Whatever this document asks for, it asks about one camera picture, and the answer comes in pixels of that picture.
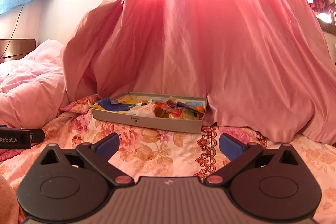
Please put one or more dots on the wooden headboard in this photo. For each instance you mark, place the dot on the wooden headboard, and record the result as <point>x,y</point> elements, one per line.
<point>18,49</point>

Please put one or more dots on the floral pillow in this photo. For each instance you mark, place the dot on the floral pillow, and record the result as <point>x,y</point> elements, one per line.
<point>78,106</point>

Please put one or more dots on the blue tube-shaped snack packet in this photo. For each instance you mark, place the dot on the blue tube-shaped snack packet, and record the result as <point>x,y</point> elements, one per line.
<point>186,105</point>

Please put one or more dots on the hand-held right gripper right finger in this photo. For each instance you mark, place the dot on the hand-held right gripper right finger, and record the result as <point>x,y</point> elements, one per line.
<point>231,146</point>

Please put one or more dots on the pink duvet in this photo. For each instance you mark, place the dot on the pink duvet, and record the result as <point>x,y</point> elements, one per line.
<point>31,87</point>

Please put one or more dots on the grey cardboard box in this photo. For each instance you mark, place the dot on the grey cardboard box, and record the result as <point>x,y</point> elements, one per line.
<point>147,123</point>

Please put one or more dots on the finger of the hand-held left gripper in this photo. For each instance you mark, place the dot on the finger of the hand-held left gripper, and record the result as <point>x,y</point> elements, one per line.
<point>38,135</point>

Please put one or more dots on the blue paper piece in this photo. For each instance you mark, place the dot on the blue paper piece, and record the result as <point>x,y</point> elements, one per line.
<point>106,104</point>

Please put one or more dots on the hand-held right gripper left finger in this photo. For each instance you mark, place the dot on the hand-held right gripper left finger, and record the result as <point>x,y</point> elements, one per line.
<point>106,146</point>

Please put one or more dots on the orange tangerine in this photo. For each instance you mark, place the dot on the orange tangerine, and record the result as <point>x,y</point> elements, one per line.
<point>200,108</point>

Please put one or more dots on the beige fleece cloth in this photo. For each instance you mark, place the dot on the beige fleece cloth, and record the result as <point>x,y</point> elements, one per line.
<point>8,200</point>

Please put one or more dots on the gold foil snack packet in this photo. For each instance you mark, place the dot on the gold foil snack packet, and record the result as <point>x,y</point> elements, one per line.
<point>172,105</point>

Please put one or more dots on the wooden window frame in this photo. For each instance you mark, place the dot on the wooden window frame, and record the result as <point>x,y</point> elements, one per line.
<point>329,28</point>

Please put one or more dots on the white bread packet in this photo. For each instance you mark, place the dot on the white bread packet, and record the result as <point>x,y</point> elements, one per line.
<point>143,110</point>

